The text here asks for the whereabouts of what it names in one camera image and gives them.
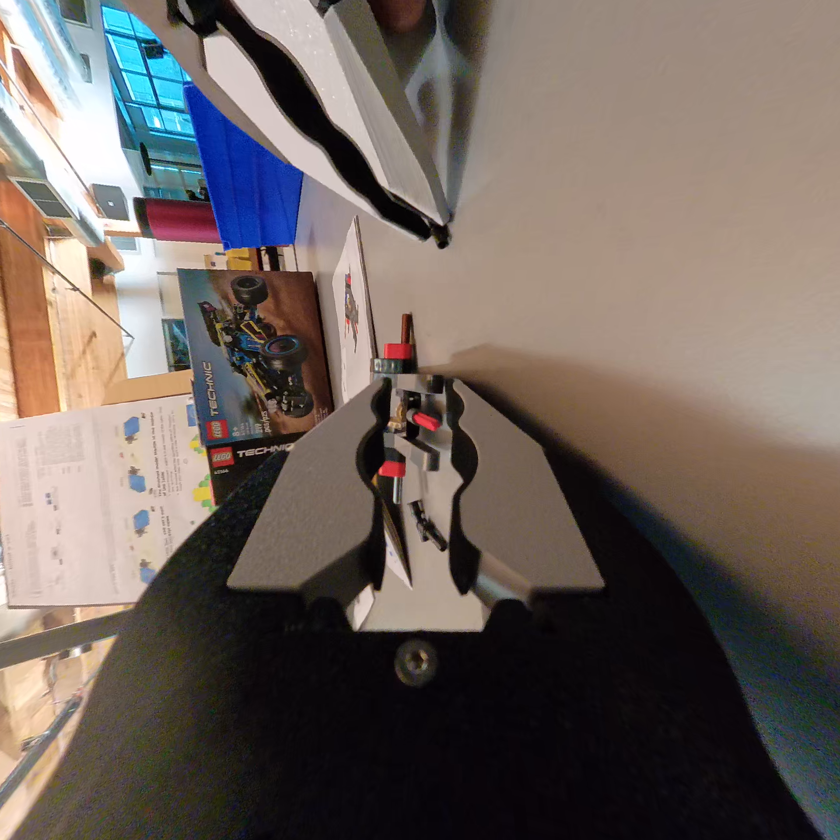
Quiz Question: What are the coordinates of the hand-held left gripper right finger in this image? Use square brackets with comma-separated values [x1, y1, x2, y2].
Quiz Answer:
[445, 379, 606, 611]

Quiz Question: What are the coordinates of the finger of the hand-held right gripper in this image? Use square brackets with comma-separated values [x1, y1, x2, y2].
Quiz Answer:
[225, 0, 455, 227]
[121, 0, 437, 240]

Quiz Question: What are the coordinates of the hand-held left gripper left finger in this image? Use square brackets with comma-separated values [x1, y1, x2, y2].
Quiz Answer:
[226, 377, 395, 619]

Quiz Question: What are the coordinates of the partly built lego chassis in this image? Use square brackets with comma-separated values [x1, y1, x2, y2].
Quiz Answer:
[371, 314, 447, 506]

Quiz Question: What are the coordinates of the lego set box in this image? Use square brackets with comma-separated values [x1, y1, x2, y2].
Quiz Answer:
[177, 268, 336, 506]

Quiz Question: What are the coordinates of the open lego instruction booklet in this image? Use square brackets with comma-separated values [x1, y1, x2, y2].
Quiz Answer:
[331, 217, 414, 631]

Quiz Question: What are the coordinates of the blue plastic bin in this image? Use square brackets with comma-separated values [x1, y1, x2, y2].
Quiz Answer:
[184, 82, 304, 250]

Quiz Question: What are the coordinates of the maroon insulated bottle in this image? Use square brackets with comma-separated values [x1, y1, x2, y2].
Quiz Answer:
[133, 197, 221, 240]

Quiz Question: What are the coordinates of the yellow plastic bin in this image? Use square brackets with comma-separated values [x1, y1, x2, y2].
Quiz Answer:
[223, 248, 293, 270]

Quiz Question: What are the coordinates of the brown cardboard sheet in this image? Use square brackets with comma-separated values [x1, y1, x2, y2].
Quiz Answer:
[105, 371, 194, 404]

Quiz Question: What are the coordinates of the white printed instruction sheet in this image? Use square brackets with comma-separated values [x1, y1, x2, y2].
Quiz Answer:
[0, 394, 217, 608]

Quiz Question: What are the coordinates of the grey steel beam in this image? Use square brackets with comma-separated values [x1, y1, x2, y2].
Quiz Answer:
[0, 613, 132, 670]

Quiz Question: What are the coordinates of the glass window wall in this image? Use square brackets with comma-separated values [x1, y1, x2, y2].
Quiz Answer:
[101, 0, 204, 198]

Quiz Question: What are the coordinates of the wall air vent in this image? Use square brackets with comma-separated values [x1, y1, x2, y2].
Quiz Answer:
[10, 176, 76, 221]

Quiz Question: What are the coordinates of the large silver air duct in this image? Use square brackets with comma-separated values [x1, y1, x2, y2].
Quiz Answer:
[0, 98, 106, 244]

